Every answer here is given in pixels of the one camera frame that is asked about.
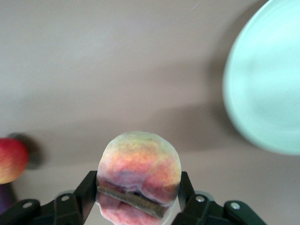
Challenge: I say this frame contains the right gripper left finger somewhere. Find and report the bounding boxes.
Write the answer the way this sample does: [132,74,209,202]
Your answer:
[0,170,98,225]

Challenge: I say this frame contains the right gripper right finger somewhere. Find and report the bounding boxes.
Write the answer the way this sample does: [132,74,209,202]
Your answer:
[168,171,268,225]

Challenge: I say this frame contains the red apple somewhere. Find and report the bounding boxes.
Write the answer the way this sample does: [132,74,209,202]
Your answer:
[0,137,30,185]

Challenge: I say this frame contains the fuzzy pink-yellow peach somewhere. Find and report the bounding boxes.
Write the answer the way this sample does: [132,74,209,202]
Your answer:
[96,130,182,225]

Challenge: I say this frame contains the brown table cover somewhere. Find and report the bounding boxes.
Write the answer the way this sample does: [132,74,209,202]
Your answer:
[0,0,300,225]

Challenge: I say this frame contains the pale green plate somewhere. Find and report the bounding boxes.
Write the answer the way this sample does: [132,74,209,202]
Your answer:
[222,0,300,157]

